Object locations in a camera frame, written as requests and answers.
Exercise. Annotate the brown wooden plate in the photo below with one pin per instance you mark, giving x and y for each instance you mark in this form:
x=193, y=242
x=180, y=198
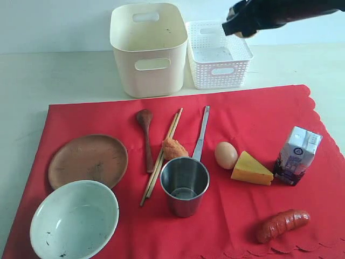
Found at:
x=95, y=157

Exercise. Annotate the white perforated plastic basket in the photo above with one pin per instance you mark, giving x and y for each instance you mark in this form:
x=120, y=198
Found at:
x=216, y=60

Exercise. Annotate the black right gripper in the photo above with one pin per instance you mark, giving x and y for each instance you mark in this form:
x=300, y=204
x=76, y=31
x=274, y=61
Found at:
x=273, y=14

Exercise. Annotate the yellow cheese wedge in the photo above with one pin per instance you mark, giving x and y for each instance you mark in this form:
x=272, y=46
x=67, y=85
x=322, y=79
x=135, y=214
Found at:
x=248, y=169

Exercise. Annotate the large cream plastic bin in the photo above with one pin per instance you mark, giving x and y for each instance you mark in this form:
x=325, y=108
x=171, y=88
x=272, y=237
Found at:
x=149, y=42

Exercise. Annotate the stainless steel cup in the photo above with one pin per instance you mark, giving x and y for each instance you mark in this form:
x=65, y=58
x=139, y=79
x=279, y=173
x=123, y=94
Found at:
x=184, y=181

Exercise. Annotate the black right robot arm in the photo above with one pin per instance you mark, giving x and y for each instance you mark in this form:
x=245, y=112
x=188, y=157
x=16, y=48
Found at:
x=246, y=18

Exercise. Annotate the red table cloth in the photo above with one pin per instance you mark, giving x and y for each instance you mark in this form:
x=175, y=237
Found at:
x=257, y=121

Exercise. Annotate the left wooden chopstick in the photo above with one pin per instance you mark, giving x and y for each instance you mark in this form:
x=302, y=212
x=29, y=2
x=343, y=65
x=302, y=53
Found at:
x=156, y=164

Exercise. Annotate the pale green bowl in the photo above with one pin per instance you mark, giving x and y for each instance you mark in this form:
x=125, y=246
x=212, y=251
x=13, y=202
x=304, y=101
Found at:
x=75, y=221

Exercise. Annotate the brown egg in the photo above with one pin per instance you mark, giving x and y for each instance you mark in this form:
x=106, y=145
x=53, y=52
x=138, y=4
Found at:
x=226, y=155

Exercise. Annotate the red grilled sausage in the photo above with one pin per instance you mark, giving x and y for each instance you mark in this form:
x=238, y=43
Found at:
x=281, y=223

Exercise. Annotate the orange fried food piece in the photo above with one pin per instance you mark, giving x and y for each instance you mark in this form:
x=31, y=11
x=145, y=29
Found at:
x=173, y=149

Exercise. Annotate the wooden chopstick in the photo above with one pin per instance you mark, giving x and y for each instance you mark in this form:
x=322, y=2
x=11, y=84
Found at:
x=162, y=158
x=156, y=164

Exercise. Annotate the yellow lemon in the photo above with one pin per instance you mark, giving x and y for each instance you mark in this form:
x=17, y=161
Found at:
x=246, y=35

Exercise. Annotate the silver table knife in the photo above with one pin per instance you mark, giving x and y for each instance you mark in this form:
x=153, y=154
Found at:
x=198, y=148

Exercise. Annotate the brown wooden spoon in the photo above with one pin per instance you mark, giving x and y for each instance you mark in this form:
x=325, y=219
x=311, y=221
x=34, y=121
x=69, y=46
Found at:
x=144, y=118

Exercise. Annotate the right wooden chopstick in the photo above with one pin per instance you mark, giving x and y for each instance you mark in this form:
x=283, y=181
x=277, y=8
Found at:
x=162, y=158

